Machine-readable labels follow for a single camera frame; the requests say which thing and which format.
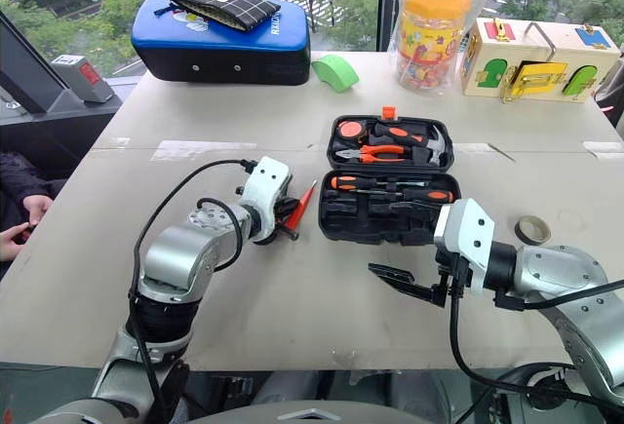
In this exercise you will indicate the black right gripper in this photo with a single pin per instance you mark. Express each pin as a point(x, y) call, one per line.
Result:
point(448, 287)

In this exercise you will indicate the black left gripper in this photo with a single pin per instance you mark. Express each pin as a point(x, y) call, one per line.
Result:
point(280, 221)

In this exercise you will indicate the red pointed hand tool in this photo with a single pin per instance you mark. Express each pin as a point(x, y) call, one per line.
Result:
point(300, 209)

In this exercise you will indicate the black plastic tool case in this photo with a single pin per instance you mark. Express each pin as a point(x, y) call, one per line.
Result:
point(351, 224)

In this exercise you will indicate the grey tape roll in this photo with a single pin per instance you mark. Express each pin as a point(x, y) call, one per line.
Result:
point(525, 235)

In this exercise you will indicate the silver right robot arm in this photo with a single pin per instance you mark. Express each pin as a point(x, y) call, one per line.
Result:
point(560, 273)

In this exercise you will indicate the blue and black hard case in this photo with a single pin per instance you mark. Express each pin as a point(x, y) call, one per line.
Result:
point(219, 58)

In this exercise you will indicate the bystander bare hand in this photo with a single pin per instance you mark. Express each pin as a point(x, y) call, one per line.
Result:
point(38, 208)
point(12, 243)

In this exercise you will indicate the orange black screwdriver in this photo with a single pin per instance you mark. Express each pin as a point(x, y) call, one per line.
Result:
point(434, 196)
point(346, 182)

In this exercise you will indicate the orange black tape measure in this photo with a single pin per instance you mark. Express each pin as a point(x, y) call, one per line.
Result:
point(348, 130)

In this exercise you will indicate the grey rounded robot torso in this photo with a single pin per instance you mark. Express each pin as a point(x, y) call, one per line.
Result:
point(312, 414)

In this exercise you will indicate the black white grid pouch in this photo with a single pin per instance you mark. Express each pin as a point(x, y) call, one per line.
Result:
point(229, 5)

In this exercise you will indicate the toy jar with orange lid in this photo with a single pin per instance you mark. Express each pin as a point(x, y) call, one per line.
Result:
point(431, 39)

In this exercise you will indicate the grey device with red label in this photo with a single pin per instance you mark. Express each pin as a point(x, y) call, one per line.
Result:
point(85, 83)

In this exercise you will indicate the wooden latch lock box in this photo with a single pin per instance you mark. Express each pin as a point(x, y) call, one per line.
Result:
point(507, 44)

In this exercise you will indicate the white garment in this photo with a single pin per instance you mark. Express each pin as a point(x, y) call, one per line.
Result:
point(621, 129)

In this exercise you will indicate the bystander dark clothing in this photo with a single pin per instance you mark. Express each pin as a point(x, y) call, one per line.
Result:
point(24, 175)

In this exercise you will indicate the black bag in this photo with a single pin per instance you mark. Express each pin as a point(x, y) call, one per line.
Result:
point(609, 88)

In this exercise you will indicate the black slanted stand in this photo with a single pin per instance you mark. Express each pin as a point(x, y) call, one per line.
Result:
point(29, 73)

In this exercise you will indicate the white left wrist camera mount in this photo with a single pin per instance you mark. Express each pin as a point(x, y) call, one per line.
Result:
point(265, 180)

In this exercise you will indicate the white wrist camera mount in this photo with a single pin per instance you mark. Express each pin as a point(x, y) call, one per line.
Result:
point(463, 234)
point(265, 180)

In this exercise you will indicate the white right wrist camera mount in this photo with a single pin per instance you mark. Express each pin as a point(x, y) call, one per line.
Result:
point(463, 234)

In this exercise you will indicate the dark window frame post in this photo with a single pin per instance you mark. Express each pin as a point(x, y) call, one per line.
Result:
point(395, 5)

